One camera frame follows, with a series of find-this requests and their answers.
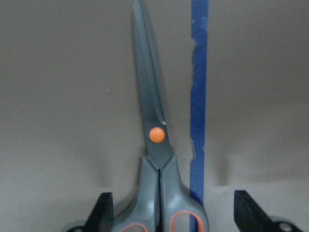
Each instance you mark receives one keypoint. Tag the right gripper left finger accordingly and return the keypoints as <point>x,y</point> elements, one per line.
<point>101,217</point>

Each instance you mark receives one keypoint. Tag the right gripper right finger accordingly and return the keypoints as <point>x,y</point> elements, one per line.
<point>250,217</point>

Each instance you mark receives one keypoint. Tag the grey orange scissors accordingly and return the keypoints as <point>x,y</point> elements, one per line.
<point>161,196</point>

